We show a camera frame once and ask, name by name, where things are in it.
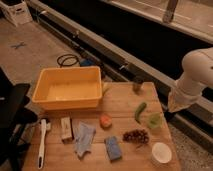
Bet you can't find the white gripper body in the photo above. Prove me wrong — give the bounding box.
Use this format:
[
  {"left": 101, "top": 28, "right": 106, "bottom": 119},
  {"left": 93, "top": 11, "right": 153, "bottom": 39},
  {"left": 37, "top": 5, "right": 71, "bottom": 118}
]
[{"left": 168, "top": 87, "right": 197, "bottom": 113}]

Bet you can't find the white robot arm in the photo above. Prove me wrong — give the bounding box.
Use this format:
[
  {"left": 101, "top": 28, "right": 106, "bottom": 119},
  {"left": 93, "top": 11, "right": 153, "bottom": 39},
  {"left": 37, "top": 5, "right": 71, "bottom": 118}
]
[{"left": 168, "top": 47, "right": 213, "bottom": 113}]

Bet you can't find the green plastic cup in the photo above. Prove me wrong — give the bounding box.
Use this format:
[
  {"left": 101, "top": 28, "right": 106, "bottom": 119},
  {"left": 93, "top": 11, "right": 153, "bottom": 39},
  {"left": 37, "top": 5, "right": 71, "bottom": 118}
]
[{"left": 147, "top": 113, "right": 162, "bottom": 129}]

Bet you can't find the green cucumber toy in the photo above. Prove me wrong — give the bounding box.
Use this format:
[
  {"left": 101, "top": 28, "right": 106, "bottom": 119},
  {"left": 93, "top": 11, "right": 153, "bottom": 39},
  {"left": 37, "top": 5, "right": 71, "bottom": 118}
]
[{"left": 135, "top": 102, "right": 147, "bottom": 124}]

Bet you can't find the small brown jar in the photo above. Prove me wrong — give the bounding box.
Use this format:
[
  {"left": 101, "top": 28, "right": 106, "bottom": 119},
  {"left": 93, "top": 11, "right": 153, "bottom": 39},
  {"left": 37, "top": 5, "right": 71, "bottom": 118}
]
[{"left": 133, "top": 80, "right": 143, "bottom": 93}]

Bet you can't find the purple grape bunch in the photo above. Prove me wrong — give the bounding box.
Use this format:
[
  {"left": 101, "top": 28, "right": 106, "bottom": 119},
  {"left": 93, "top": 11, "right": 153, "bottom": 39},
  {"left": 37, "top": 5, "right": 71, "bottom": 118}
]
[{"left": 123, "top": 129, "right": 149, "bottom": 144}]

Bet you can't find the white bowl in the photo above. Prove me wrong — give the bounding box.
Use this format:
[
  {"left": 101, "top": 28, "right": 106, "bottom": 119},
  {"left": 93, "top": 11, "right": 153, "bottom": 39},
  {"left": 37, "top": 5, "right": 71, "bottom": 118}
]
[{"left": 151, "top": 142, "right": 172, "bottom": 165}]

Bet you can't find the orange peach toy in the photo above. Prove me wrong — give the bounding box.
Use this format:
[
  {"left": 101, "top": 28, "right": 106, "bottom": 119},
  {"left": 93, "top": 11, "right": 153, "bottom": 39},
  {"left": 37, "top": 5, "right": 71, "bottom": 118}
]
[{"left": 100, "top": 114, "right": 112, "bottom": 129}]

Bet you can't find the blue sponge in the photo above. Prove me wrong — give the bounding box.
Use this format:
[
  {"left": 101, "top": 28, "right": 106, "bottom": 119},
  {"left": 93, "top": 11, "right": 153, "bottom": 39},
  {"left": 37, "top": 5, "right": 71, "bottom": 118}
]
[{"left": 104, "top": 136, "right": 122, "bottom": 161}]

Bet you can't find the blue object on floor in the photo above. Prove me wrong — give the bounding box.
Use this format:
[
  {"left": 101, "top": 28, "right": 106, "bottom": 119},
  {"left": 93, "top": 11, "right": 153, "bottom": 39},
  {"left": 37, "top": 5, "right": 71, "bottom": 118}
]
[{"left": 80, "top": 59, "right": 95, "bottom": 67}]

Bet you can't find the blue grey cloth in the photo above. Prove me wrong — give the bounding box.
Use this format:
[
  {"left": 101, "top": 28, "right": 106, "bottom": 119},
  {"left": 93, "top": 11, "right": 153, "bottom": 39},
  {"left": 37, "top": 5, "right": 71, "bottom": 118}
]
[{"left": 74, "top": 122, "right": 96, "bottom": 158}]

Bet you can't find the yellow plastic bin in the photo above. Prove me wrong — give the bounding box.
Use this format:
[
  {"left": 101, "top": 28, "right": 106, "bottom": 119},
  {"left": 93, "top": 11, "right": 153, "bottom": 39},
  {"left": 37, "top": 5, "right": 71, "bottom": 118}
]
[{"left": 32, "top": 66, "right": 102, "bottom": 110}]

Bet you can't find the small cardboard box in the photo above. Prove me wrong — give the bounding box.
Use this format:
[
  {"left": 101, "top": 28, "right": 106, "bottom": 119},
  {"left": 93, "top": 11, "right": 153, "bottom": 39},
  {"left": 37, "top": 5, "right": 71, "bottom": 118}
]
[{"left": 61, "top": 117, "right": 72, "bottom": 140}]

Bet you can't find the white dish brush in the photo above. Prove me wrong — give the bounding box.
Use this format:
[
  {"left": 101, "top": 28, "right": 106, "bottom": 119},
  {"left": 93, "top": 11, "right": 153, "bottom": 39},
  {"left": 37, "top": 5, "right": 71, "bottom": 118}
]
[{"left": 38, "top": 119, "right": 47, "bottom": 169}]

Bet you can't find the black chair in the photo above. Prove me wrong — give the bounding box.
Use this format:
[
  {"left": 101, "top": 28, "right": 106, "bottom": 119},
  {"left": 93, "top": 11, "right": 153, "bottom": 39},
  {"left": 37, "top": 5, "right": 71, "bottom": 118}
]
[{"left": 0, "top": 67, "right": 38, "bottom": 171}]

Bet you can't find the white storage box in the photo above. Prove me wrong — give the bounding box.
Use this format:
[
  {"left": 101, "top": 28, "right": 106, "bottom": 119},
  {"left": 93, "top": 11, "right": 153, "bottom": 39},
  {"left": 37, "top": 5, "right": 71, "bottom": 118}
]
[{"left": 0, "top": 0, "right": 32, "bottom": 27}]

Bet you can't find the black coiled cable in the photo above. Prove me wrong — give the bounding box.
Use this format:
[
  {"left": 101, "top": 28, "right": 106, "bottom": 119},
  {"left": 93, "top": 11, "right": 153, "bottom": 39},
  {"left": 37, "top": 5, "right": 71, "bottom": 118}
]
[{"left": 56, "top": 53, "right": 81, "bottom": 68}]

